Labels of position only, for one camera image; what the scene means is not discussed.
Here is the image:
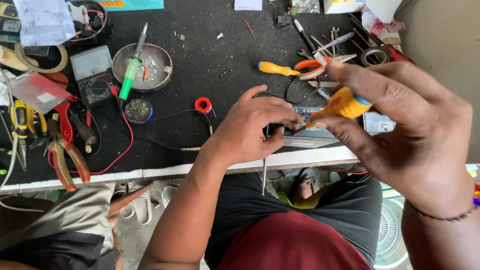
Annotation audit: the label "person's left hand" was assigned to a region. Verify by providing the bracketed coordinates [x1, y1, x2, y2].
[202, 84, 304, 170]

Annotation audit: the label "person's right hand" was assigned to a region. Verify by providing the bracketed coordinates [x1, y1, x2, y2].
[311, 60, 476, 221]

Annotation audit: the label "grey portable radio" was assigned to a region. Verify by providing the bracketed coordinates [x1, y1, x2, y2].
[262, 106, 397, 154]

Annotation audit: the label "yellow screwdriver with blue ring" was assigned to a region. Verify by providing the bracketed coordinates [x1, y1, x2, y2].
[292, 87, 373, 136]

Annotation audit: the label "red solder spool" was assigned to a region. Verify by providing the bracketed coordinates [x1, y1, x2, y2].
[194, 97, 214, 115]

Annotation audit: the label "silver telescopic antenna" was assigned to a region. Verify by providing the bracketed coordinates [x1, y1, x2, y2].
[261, 125, 268, 197]

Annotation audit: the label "plain yellow screwdriver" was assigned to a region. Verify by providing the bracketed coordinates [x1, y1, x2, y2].
[258, 61, 301, 77]

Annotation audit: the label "person's black shorts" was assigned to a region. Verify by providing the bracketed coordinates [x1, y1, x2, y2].
[204, 172, 384, 270]

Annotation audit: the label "green sandal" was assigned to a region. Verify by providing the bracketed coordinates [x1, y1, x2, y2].
[277, 191, 294, 208]

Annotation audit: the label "person's foot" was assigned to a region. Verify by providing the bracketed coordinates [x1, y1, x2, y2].
[290, 168, 317, 205]

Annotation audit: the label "flat metal blade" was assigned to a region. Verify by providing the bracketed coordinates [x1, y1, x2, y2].
[307, 80, 339, 89]

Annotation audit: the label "orange needle-nose pliers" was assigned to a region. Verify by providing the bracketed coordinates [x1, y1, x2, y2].
[294, 54, 357, 81]

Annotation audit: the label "white electric fan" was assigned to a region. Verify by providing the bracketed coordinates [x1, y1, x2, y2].
[374, 198, 410, 269]

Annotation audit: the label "dark tape roll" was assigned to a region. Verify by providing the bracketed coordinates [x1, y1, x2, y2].
[361, 45, 392, 68]

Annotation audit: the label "round metal dish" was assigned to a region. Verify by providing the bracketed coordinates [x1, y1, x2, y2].
[112, 42, 174, 94]

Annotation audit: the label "round flux tin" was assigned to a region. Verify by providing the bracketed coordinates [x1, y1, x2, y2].
[123, 98, 155, 125]

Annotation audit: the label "black marker with white cap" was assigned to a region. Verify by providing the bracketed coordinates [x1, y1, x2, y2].
[293, 19, 318, 53]

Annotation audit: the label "white sandal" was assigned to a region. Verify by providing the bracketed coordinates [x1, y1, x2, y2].
[132, 182, 153, 226]
[112, 183, 136, 220]

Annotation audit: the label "person's dark red shirt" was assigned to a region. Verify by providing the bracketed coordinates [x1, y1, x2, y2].
[217, 210, 373, 270]

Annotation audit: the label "heap of metal tools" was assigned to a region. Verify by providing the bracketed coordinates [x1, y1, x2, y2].
[310, 13, 387, 58]

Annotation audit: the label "white folded paper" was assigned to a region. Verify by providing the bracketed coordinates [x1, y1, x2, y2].
[234, 0, 263, 11]

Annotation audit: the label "brown wooden stick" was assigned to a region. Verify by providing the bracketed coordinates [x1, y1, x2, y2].
[108, 182, 155, 218]

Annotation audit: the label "white plastic bag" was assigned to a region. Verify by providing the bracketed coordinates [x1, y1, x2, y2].
[365, 0, 404, 24]

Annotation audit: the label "clear plastic bag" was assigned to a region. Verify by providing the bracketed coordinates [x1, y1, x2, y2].
[290, 0, 321, 15]

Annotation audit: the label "black analog multimeter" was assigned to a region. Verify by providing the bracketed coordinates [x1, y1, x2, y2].
[70, 45, 121, 110]

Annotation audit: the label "white cardboard box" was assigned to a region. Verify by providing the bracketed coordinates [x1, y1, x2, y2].
[323, 0, 367, 15]

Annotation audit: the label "teal cardboard box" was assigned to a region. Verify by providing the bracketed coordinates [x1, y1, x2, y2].
[95, 0, 165, 12]

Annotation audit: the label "clear plastic case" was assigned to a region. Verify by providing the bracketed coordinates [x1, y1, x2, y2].
[10, 71, 72, 115]

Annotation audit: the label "yellow and black screwdriver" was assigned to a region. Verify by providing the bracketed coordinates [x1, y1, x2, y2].
[10, 100, 29, 170]

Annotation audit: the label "printed paper sheet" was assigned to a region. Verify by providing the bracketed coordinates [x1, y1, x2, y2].
[13, 0, 77, 47]

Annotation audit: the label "beige tape roll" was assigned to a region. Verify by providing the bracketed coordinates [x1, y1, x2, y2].
[0, 43, 69, 74]

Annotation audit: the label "grey meter device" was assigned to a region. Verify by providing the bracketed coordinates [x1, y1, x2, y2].
[0, 1, 22, 43]

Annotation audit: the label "black radio cable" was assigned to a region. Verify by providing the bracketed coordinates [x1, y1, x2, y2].
[254, 76, 322, 106]

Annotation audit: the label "black test lead wire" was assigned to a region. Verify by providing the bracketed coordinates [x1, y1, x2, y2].
[89, 108, 215, 152]

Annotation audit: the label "thin dark bracelet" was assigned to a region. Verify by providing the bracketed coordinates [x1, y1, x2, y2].
[406, 199, 479, 223]

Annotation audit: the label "red tool handle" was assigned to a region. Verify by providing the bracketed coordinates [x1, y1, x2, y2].
[385, 44, 414, 64]

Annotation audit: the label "white wire fan guard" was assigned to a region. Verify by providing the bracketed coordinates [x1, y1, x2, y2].
[161, 184, 179, 208]

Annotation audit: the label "red test lead wire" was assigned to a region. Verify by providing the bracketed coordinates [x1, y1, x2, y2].
[46, 85, 135, 176]

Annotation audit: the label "black adapter with cable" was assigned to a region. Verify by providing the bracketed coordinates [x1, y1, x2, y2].
[269, 0, 293, 31]

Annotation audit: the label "green-handled soldering iron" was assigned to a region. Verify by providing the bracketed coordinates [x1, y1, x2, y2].
[118, 22, 149, 101]

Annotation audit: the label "clear-handled tester screwdriver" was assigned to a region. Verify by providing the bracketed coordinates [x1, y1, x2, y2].
[314, 31, 355, 53]

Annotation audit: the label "brown-handled tool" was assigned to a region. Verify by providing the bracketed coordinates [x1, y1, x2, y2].
[69, 112, 98, 146]

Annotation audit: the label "large orange-handled pliers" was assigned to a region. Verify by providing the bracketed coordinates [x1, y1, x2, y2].
[46, 118, 92, 192]

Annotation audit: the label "red-handled cutters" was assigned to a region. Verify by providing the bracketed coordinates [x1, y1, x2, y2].
[53, 100, 76, 145]

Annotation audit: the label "black box with wires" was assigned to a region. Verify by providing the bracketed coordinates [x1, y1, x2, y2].
[64, 0, 114, 46]

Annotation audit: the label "white cable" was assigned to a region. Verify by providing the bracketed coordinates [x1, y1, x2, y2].
[0, 67, 46, 213]

